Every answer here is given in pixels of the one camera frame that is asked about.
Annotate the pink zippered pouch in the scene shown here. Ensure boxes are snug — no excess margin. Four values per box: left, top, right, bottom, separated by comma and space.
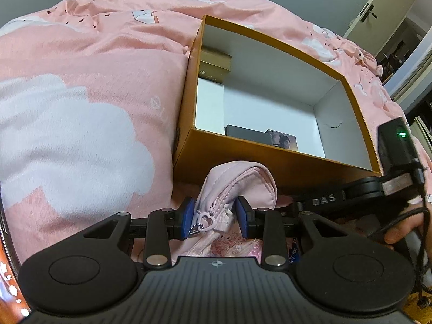
170, 161, 278, 262

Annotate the cream bedroom door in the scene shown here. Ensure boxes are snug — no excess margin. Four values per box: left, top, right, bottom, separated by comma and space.
343, 0, 416, 56

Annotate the person's right hand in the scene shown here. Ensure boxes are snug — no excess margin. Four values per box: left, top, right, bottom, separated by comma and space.
384, 214, 431, 252

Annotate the dark photo card box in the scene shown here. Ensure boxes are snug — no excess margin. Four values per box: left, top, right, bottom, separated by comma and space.
225, 125, 298, 151

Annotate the orange cardboard storage box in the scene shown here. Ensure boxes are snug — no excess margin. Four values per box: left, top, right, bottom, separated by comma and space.
174, 15, 380, 194

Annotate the white flat box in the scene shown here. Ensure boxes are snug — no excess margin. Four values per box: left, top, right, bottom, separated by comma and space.
195, 78, 225, 135

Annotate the pink cloud-print duvet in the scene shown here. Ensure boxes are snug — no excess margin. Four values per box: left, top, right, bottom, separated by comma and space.
1, 0, 403, 262

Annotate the gold small box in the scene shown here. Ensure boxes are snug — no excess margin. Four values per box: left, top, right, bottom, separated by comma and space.
198, 48, 231, 84

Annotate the black cable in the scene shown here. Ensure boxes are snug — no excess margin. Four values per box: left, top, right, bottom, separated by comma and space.
370, 161, 431, 308

